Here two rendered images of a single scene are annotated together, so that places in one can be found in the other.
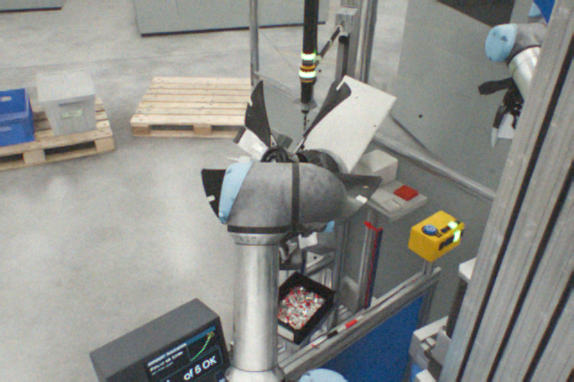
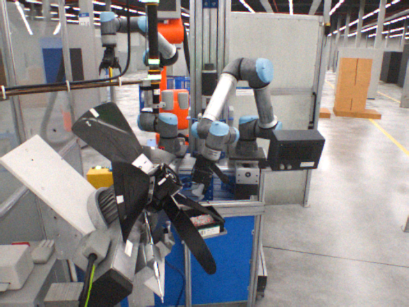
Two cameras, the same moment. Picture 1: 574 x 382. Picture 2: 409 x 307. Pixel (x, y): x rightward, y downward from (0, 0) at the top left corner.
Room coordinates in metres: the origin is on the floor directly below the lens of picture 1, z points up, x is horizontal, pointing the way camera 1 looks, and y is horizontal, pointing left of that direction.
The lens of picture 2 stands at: (2.22, 0.69, 1.64)
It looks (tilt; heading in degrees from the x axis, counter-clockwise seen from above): 19 degrees down; 214
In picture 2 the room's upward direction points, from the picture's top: straight up
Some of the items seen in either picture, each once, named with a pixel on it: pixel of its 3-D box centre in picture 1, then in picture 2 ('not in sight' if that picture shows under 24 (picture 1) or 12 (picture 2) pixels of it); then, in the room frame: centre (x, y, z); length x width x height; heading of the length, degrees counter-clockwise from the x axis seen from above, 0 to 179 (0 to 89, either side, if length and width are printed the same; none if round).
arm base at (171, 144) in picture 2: not in sight; (169, 142); (0.82, -0.52, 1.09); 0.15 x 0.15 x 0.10
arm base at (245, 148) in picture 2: not in sight; (246, 144); (0.57, -0.09, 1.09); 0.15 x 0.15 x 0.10
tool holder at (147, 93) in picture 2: (307, 89); (152, 93); (1.44, -0.05, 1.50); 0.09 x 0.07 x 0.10; 165
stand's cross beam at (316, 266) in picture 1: (315, 267); not in sight; (1.67, -0.13, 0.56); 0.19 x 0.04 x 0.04; 130
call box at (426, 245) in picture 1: (435, 237); (105, 179); (1.34, -0.51, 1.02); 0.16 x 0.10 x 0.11; 130
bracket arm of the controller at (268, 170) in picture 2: not in sight; (281, 169); (0.75, 0.21, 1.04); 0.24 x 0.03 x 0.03; 130
